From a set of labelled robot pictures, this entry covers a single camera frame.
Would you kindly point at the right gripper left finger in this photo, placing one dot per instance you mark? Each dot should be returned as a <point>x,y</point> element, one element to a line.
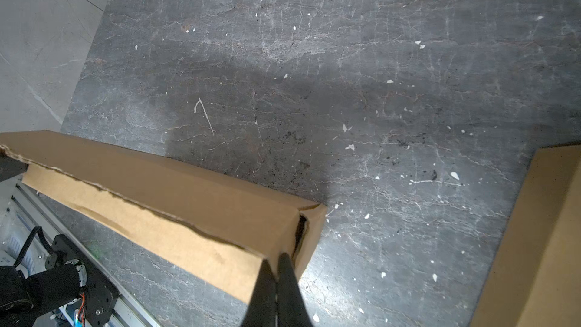
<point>262,308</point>

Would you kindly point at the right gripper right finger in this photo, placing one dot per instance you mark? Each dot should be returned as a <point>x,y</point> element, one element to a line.
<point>292,311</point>

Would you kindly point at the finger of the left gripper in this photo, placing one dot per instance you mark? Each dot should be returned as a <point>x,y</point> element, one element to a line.
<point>10,167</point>

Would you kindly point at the brown cardboard sheet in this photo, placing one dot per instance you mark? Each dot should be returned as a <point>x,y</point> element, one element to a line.
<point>216,227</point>

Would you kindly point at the brown cardboard box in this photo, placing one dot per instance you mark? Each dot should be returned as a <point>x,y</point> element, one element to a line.
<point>535,277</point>

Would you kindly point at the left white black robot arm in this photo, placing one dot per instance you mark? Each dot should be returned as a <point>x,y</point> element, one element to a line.
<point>25,299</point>

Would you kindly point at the aluminium mounting rail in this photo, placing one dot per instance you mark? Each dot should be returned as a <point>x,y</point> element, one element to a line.
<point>21,210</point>

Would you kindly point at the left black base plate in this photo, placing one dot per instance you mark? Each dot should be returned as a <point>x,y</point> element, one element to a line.
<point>100,293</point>

